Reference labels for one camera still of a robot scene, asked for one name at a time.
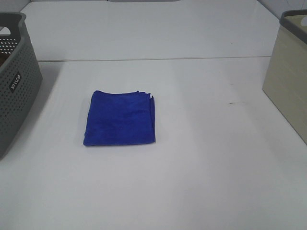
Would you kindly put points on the beige plastic bin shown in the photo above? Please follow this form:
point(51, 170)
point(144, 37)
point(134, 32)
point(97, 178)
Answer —
point(285, 82)

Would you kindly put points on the blue towel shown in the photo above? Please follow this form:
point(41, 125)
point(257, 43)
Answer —
point(120, 119)

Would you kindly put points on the grey perforated plastic basket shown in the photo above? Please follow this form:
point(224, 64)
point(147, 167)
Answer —
point(20, 77)

